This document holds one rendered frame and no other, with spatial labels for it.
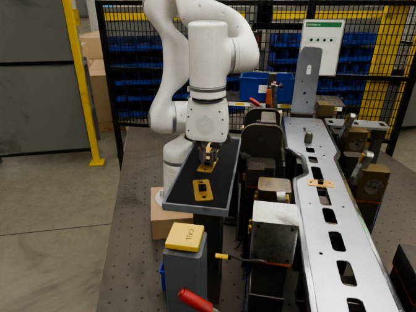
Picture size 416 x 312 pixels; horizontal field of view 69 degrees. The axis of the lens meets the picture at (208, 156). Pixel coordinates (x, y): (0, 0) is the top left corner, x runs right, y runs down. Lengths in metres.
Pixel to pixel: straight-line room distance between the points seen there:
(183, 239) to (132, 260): 0.65
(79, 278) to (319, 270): 1.68
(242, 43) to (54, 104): 2.76
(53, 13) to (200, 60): 2.55
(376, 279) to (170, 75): 0.83
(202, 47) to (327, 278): 0.56
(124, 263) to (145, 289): 0.15
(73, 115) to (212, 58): 2.72
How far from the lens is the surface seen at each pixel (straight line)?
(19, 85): 3.34
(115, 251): 1.24
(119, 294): 1.10
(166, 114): 1.08
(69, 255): 2.36
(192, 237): 0.56
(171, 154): 1.15
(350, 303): 0.75
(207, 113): 0.70
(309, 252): 0.80
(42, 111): 3.35
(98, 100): 4.12
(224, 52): 0.67
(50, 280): 2.25
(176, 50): 1.07
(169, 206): 0.64
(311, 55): 1.67
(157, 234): 1.24
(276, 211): 0.72
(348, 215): 0.95
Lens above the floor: 1.54
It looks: 27 degrees down
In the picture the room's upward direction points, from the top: straight up
